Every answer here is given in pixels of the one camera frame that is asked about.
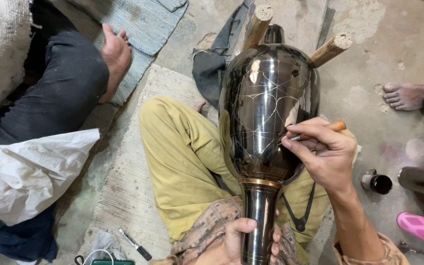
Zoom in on person's left hand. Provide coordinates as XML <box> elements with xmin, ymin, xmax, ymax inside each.
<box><xmin>221</xmin><ymin>210</ymin><xmax>282</xmax><ymax>265</ymax></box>

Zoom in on person's right hand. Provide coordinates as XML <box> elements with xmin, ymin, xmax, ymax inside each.
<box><xmin>280</xmin><ymin>117</ymin><xmax>358</xmax><ymax>194</ymax></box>

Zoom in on wooden handled engraving tool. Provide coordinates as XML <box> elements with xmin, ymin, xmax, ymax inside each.
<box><xmin>289</xmin><ymin>120</ymin><xmax>347</xmax><ymax>142</ymax></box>

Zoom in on large dark engraved metal vase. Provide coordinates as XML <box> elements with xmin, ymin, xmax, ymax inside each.
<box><xmin>218</xmin><ymin>24</ymin><xmax>321</xmax><ymax>265</ymax></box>

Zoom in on person's patterned brown shirt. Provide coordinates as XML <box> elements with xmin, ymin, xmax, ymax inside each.
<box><xmin>149</xmin><ymin>197</ymin><xmax>411</xmax><ymax>265</ymax></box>

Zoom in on small dark metal cup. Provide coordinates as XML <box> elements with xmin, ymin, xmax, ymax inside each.
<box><xmin>361</xmin><ymin>168</ymin><xmax>393</xmax><ymax>195</ymax></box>

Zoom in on person's yellow trousers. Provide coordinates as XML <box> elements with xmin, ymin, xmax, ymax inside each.
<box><xmin>138</xmin><ymin>95</ymin><xmax>360</xmax><ymax>255</ymax></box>

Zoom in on dark metal vessel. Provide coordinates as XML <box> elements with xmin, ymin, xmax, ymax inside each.
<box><xmin>397</xmin><ymin>158</ymin><xmax>424</xmax><ymax>221</ymax></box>

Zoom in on black marker pen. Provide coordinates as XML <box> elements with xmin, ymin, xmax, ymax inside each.
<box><xmin>118</xmin><ymin>228</ymin><xmax>153</xmax><ymax>261</ymax></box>

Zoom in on wooden support peg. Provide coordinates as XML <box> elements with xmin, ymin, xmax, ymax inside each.
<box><xmin>306</xmin><ymin>33</ymin><xmax>353</xmax><ymax>69</ymax></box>
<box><xmin>241</xmin><ymin>4</ymin><xmax>274</xmax><ymax>52</ymax></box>

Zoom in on pink plastic slipper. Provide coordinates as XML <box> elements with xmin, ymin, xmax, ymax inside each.
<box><xmin>396</xmin><ymin>212</ymin><xmax>424</xmax><ymax>251</ymax></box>

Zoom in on small metal tool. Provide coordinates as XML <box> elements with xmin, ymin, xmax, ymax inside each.
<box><xmin>397</xmin><ymin>241</ymin><xmax>424</xmax><ymax>257</ymax></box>

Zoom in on beige woven floor mat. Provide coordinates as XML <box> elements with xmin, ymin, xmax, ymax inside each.
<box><xmin>77</xmin><ymin>64</ymin><xmax>335</xmax><ymax>265</ymax></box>

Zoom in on green box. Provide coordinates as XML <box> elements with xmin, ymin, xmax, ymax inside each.
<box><xmin>90</xmin><ymin>259</ymin><xmax>135</xmax><ymax>265</ymax></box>

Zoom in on crumpled clear plastic bag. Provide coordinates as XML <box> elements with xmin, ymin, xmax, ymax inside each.
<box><xmin>86</xmin><ymin>230</ymin><xmax>127</xmax><ymax>262</ymax></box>

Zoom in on flat metal strip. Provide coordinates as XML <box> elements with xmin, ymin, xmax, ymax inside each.
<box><xmin>315</xmin><ymin>7</ymin><xmax>336</xmax><ymax>49</ymax></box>

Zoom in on dark grey cloth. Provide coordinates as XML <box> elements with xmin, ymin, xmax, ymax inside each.
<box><xmin>192</xmin><ymin>0</ymin><xmax>254</xmax><ymax>109</ymax></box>

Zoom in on dark blue cloth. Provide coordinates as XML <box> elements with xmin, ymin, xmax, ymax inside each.
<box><xmin>0</xmin><ymin>203</ymin><xmax>59</xmax><ymax>263</ymax></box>

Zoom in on white plastic sheet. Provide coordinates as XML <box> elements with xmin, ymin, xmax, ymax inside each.
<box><xmin>0</xmin><ymin>123</ymin><xmax>101</xmax><ymax>227</ymax></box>

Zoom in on blue woven rug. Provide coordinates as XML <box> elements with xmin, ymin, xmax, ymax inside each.
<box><xmin>50</xmin><ymin>0</ymin><xmax>189</xmax><ymax>106</ymax></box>

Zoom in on white cable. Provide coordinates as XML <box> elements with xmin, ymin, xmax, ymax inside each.
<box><xmin>82</xmin><ymin>249</ymin><xmax>115</xmax><ymax>265</ymax></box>

